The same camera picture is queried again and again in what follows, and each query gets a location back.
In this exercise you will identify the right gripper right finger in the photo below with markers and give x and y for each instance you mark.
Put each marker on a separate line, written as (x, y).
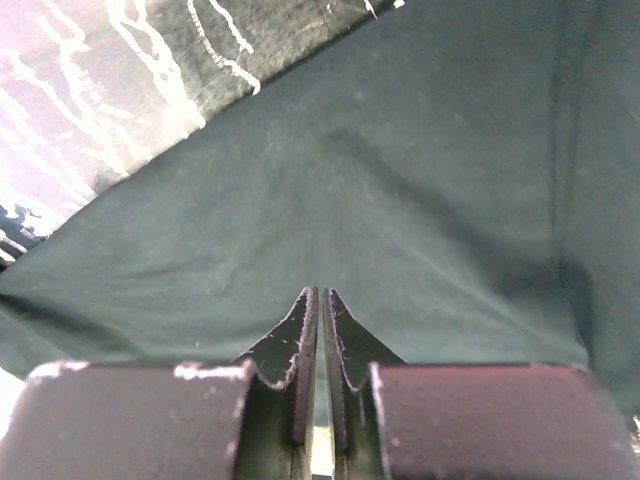
(350, 349)

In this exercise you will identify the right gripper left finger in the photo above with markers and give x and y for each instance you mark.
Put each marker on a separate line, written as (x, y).
(277, 419)

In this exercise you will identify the black t shirt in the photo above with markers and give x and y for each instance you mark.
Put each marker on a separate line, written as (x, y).
(464, 173)

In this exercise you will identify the black marble pattern mat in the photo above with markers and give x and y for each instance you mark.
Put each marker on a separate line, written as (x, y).
(91, 91)

